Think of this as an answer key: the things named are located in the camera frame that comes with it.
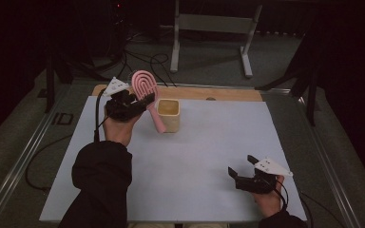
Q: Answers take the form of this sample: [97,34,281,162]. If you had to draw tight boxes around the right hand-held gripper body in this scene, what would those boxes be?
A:
[235,157,294,195]

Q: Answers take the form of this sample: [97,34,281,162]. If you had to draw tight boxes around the black floor cables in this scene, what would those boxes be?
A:
[107,31,179,88]

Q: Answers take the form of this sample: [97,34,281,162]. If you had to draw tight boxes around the white metal stand frame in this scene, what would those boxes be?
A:
[169,0,263,79]

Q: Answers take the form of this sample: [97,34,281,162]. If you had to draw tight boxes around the aluminium floor rail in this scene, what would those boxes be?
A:
[294,94,362,228]
[0,84,72,228]

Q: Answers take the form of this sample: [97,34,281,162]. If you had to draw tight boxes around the person's right hand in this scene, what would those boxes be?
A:
[252,175,288,219]

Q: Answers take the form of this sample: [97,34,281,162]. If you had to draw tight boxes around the white table cover sheet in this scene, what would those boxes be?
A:
[38,95,308,222]

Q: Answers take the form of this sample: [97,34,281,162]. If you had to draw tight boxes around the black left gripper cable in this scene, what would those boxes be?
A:
[24,88,108,193]

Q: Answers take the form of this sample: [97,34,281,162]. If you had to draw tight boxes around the person's left hand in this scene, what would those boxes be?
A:
[103,106,144,147]

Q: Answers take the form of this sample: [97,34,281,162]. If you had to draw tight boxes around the beige square cup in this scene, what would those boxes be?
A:
[157,98,182,134]

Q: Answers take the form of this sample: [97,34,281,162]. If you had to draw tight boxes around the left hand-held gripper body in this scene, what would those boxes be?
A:
[103,76,147,123]

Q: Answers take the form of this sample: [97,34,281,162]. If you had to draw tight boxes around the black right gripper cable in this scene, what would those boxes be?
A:
[274,180,346,228]

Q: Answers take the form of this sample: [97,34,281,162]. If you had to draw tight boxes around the black metal stand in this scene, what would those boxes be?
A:
[44,47,108,114]
[256,18,318,127]

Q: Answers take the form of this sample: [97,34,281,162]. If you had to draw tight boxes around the pink hairbrush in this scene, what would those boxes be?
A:
[130,69,168,134]

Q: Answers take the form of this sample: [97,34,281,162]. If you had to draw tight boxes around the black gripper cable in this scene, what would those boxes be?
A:
[274,180,346,228]
[24,88,108,193]

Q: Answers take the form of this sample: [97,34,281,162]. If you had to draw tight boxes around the dark equipment with red light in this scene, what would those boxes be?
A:
[108,0,129,39]

